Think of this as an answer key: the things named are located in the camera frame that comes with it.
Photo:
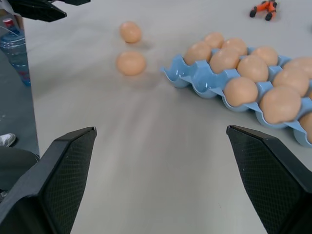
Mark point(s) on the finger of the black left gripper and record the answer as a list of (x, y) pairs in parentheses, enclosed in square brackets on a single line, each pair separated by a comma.
[(39, 11), (70, 1)]

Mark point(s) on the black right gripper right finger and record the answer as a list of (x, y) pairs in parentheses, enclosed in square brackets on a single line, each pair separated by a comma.
[(273, 185)]

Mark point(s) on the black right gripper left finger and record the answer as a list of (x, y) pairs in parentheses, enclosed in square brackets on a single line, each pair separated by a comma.
[(56, 185)]

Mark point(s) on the loose brown egg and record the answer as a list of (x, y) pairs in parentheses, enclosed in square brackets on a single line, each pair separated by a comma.
[(131, 63), (130, 32)]

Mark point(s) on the blue plastic egg tray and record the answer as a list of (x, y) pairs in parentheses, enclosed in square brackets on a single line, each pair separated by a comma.
[(202, 78)]

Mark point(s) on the clear blue water bottle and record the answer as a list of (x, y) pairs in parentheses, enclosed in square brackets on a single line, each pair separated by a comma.
[(15, 52)]

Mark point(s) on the white shoe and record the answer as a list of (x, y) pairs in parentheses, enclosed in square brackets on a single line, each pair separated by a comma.
[(7, 139)]

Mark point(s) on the orange and black toy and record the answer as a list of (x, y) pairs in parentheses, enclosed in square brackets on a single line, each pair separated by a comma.
[(264, 8)]

